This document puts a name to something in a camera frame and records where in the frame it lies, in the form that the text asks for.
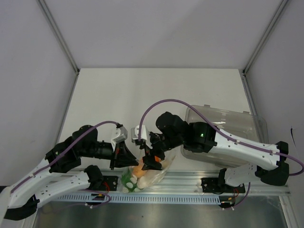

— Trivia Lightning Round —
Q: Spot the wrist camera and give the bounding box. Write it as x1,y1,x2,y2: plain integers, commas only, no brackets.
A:
131,125,152,149
111,123,128,150

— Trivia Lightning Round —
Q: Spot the clear zip top bag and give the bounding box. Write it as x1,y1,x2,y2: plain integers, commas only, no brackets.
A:
120,150,176,193

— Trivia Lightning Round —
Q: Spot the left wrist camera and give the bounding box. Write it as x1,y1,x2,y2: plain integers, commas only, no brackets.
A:
111,123,128,150

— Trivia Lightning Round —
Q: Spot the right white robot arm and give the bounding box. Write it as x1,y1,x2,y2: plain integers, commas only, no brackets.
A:
137,112,290,192

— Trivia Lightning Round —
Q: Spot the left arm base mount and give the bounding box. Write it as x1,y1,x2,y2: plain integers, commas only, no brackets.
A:
87,175,118,192

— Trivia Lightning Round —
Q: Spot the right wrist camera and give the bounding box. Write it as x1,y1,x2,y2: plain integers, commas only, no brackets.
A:
131,125,152,149

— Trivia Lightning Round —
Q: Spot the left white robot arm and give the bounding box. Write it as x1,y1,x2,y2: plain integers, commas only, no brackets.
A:
0,122,139,221

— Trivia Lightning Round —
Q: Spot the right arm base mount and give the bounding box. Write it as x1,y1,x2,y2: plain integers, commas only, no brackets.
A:
201,178,245,195

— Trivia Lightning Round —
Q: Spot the left aluminium frame post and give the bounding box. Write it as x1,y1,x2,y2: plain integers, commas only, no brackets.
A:
36,0,80,74

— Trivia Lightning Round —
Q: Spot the right aluminium frame post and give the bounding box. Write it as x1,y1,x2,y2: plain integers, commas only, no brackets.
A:
241,0,292,74

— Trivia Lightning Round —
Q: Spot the aluminium mounting rail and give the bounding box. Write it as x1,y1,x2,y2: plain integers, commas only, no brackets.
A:
33,170,291,196

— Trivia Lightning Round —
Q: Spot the green lettuce leaf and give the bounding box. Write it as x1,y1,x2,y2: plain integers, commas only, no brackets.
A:
121,167,141,193

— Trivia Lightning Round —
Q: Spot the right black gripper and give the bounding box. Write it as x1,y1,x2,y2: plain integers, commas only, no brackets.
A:
140,132,184,171

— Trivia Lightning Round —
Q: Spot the white slotted cable duct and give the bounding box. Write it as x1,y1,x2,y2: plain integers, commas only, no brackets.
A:
53,191,221,205

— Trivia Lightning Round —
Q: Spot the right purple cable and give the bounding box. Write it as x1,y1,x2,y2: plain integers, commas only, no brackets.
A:
139,99,304,176

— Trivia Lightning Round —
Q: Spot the aluminium frame post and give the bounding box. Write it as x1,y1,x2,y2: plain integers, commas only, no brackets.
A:
36,0,80,74
241,0,292,74

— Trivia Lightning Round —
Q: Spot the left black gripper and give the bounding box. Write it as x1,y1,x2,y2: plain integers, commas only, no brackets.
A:
81,140,139,170

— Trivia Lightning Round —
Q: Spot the orange fruit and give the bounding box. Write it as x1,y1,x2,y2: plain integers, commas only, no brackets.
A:
132,163,147,178

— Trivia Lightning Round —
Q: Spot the clear plastic food container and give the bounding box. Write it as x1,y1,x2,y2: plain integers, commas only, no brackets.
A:
181,105,269,168

